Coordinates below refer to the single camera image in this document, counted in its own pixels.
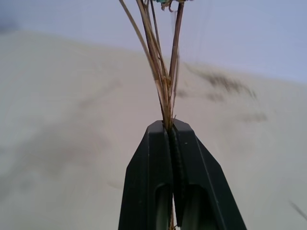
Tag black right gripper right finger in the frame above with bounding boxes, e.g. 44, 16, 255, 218
168, 121, 248, 230

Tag dried brown plant stems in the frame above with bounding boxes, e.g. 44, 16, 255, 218
118, 0, 195, 230

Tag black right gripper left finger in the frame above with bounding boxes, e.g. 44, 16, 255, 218
118, 120, 174, 230

